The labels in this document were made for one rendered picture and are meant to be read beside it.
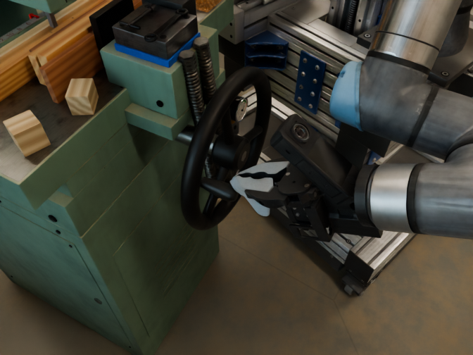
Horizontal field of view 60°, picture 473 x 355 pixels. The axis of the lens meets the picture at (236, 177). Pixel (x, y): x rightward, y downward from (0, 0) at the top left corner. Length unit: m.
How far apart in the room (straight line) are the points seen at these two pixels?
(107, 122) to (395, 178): 0.45
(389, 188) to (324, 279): 1.07
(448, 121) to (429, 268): 1.18
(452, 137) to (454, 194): 0.09
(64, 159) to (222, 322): 0.91
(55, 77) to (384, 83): 0.47
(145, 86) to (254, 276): 0.95
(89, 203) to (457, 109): 0.56
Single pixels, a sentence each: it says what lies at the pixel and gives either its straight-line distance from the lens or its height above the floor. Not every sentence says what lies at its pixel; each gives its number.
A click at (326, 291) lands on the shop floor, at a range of 1.49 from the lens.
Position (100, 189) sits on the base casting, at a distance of 0.75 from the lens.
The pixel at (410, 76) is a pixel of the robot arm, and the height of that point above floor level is 1.04.
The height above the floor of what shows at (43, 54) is 0.97.
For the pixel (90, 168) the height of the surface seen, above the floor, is 0.82.
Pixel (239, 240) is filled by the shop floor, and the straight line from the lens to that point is 1.55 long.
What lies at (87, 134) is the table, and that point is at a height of 0.88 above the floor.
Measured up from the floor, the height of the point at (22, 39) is 0.95.
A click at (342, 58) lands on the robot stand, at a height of 0.72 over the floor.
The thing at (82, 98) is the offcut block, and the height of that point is 0.93.
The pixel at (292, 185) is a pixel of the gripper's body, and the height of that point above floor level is 0.93.
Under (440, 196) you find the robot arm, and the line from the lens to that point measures 0.44.
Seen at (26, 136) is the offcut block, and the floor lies 0.93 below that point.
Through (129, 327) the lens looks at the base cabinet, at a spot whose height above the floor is 0.30.
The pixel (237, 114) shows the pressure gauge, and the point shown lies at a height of 0.66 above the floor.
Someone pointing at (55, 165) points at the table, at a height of 0.88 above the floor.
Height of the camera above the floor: 1.32
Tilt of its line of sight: 50 degrees down
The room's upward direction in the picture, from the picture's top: straight up
